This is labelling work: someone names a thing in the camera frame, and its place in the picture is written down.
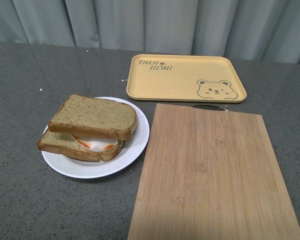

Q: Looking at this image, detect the bread slice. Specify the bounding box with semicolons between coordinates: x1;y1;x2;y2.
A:
36;130;125;162
48;94;137;140

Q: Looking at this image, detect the white round plate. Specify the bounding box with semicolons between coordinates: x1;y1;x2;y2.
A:
41;96;150;179

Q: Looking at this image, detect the yellow bear tray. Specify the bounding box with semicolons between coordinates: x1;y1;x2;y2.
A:
126;54;247;103

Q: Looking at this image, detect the fried egg with sauce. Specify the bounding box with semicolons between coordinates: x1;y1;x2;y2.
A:
71;134;119;153

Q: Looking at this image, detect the wooden cutting board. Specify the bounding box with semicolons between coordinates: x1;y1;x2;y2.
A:
128;103;300;240

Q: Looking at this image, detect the grey curtain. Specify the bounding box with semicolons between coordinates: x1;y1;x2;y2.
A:
0;0;300;63

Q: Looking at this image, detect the metal board handle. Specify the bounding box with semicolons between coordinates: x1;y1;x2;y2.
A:
191;104;228;112

